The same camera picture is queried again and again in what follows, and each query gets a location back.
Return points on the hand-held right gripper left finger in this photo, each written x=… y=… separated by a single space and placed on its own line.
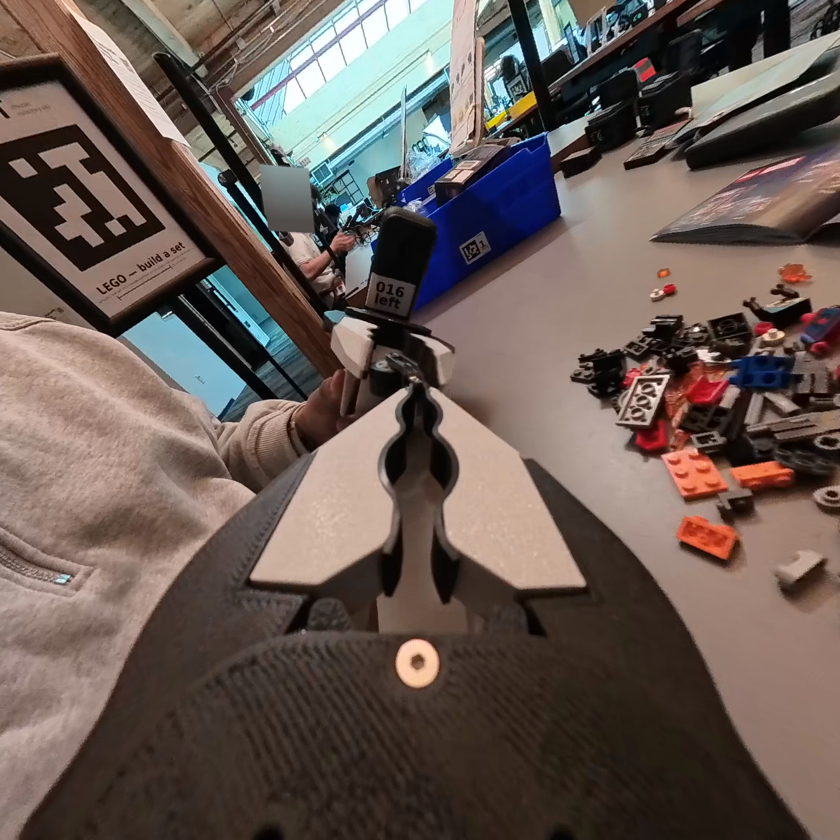
x=328 y=518

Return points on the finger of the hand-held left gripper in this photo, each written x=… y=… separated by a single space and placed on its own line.
x=436 y=361
x=351 y=358

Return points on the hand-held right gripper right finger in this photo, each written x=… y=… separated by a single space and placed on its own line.
x=505 y=518

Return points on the small dark grey lego piece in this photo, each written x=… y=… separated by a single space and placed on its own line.
x=403 y=367

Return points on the pile of lego pieces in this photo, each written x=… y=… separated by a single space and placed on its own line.
x=715 y=387

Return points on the person's left forearm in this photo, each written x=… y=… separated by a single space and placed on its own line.
x=262 y=443

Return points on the orange square lego plate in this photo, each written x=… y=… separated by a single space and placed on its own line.
x=694 y=474

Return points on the orange rectangular lego plate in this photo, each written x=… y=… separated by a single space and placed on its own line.
x=707 y=538
x=761 y=476

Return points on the light grey lego piece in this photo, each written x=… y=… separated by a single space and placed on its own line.
x=799 y=569

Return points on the lego instruction booklet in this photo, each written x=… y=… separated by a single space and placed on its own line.
x=761 y=203

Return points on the clear orange lego flame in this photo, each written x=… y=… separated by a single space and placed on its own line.
x=794 y=272

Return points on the person's left hand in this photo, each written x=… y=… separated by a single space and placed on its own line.
x=325 y=410

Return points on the blue plastic bin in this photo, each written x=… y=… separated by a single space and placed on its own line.
x=499 y=210

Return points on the brown boxes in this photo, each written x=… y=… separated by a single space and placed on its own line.
x=469 y=170

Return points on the cardboard sheet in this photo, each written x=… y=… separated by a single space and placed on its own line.
x=464 y=72

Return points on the small flat black box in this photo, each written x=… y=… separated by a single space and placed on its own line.
x=581 y=162

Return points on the black metal stand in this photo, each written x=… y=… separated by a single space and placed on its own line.
x=216 y=151

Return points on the black pole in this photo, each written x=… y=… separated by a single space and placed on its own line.
x=528 y=59

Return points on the framed black and white sign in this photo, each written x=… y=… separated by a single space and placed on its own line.
x=79 y=197

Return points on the white paper sheet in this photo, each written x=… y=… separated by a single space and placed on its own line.
x=131 y=72

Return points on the wooden post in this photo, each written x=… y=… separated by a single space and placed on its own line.
x=216 y=210

